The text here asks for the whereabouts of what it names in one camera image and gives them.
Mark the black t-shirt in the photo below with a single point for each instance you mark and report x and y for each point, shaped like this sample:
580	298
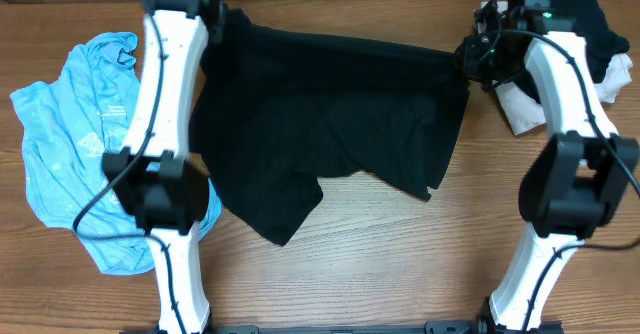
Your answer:
280	110

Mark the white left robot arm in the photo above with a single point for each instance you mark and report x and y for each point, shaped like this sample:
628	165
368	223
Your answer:
151	175

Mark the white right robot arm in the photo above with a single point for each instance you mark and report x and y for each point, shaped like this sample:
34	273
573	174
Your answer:
577	182

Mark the folded black garment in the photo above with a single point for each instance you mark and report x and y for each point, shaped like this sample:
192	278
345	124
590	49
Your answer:
606	51

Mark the light blue t-shirt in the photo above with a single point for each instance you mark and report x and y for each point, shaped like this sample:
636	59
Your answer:
68	125

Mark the folded beige garment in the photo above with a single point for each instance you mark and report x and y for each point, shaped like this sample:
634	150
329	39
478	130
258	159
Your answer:
522	109

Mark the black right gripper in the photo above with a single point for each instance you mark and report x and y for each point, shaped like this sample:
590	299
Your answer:
472	67

